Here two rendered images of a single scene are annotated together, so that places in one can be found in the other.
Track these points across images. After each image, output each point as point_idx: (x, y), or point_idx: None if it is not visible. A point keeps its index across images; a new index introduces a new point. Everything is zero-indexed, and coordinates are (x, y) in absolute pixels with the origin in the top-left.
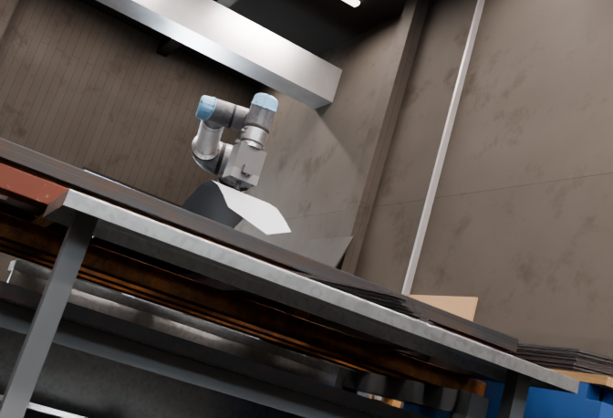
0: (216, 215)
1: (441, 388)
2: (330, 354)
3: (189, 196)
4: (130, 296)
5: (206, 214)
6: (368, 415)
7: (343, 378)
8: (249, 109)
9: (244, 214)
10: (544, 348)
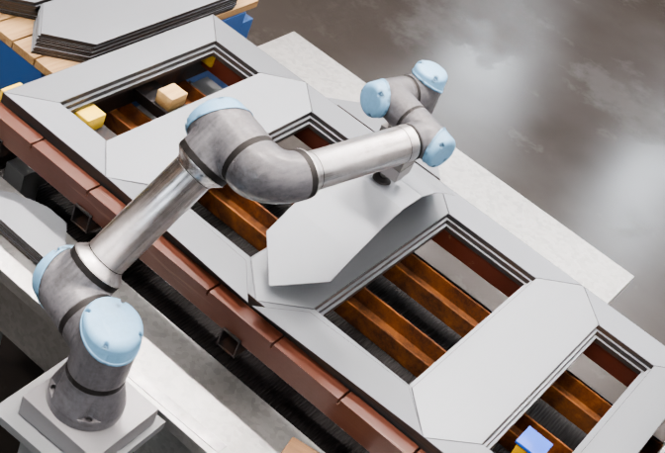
0: (327, 216)
1: None
2: None
3: (376, 233)
4: (137, 430)
5: (332, 227)
6: None
7: (36, 180)
8: (411, 93)
9: (441, 185)
10: (214, 3)
